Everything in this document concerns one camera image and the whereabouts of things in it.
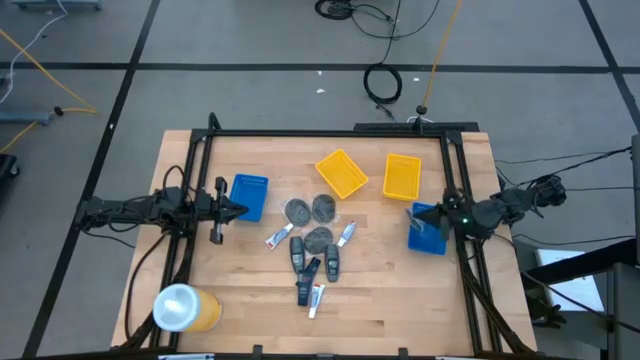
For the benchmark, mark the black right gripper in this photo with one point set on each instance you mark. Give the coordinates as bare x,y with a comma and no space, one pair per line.
455,215

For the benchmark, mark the yellow plastic basket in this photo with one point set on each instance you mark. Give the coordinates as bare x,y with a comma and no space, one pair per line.
402,177
342,174

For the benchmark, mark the yellow disinfecting wipes canister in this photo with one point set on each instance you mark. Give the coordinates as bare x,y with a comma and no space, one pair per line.
180,307

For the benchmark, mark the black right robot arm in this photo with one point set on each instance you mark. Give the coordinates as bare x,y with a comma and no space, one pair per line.
500,210

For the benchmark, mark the grey table foot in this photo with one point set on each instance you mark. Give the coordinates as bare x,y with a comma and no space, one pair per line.
25,118
55,4

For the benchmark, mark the black caster wheel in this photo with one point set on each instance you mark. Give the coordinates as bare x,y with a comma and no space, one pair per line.
7,167

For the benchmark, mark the blue plastic basket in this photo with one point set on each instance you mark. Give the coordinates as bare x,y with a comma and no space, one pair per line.
427,240
250,192

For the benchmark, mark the dark blue packet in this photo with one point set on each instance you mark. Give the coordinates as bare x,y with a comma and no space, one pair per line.
305,290

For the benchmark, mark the clear plastic wrapper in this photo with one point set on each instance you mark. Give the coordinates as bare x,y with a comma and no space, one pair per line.
412,223

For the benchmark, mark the black frame clamp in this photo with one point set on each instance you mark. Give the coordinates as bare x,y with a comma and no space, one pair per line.
402,352
257,351

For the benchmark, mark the black table beam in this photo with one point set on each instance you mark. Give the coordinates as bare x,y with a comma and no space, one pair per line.
590,257

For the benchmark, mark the grey round pouch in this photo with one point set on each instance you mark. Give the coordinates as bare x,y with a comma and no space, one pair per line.
318,240
298,211
324,208

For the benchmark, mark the white board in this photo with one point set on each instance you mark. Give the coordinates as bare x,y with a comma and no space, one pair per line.
570,290

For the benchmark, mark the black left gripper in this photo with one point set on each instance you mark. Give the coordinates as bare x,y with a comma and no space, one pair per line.
220,210

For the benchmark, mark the silver aluminium bar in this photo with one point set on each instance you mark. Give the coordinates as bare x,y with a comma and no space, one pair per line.
185,357

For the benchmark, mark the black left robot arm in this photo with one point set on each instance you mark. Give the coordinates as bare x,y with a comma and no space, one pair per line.
125,209

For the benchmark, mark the black aluminium table frame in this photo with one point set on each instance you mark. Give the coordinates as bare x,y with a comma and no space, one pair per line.
325,133

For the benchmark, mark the small white toothpaste tube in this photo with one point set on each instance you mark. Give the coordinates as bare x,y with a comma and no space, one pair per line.
279,236
347,233
316,300

